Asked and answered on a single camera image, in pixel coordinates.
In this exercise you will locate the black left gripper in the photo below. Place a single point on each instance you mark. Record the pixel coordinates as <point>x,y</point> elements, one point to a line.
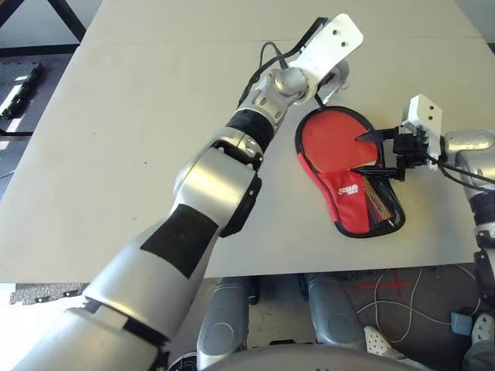
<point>326,86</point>

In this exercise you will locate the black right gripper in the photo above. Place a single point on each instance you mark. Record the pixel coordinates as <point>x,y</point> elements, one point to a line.
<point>410,154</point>

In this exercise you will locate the grey plush zipper charm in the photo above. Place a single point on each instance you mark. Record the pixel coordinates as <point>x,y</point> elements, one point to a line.
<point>342,75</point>

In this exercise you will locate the red ping-pong paddle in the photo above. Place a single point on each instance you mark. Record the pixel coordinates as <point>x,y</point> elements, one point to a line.
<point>328,139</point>

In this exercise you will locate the red and black paddle case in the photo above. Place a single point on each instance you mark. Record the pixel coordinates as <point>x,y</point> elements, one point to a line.
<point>348,216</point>

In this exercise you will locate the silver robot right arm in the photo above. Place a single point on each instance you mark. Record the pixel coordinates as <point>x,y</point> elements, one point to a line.
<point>472,143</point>

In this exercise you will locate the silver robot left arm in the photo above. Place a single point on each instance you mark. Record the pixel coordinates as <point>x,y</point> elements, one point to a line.
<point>216,185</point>

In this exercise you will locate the grey robot right leg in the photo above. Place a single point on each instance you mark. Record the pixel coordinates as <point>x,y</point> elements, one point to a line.
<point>332,313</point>

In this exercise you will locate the grey robot leg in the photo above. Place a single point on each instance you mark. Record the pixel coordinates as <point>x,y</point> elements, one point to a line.
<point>332,313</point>
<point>224,324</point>

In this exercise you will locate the grey power adapter box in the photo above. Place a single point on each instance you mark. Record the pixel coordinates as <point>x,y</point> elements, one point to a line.
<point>462,322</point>

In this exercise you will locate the white perforated clog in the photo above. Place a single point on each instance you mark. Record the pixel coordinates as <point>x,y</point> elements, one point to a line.
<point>381,344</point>
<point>485,326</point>

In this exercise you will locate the grey robot torso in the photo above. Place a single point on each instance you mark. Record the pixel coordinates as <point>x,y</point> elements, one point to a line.
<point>309,359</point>

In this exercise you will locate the person's grey trouser leg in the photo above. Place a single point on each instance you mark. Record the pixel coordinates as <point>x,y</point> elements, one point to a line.
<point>481,357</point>

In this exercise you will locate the grey robot left leg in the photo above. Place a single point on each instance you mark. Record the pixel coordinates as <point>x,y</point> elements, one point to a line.
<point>224,324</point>

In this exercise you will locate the black and white sneaker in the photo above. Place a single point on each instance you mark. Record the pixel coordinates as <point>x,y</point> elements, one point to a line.
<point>183,363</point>

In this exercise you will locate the black flat floor device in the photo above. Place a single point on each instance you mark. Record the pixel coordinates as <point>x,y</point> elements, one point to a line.
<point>19,89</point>

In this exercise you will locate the dark foam floor mat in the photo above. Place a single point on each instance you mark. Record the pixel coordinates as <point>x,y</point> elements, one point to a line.
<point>46,295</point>

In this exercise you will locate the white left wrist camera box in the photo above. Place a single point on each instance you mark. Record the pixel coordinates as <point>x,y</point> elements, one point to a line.
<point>332,42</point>

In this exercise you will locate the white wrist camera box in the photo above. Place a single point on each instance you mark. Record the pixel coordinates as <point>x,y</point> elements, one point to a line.
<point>423,112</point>
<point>332,42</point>

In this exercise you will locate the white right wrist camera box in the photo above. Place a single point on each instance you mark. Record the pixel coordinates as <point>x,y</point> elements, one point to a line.
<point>423,112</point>

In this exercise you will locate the black support post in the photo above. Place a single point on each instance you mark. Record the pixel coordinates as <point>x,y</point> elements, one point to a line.
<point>254,291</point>

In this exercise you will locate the black metal table frame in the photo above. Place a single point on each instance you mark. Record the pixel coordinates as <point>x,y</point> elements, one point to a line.
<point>65,19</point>

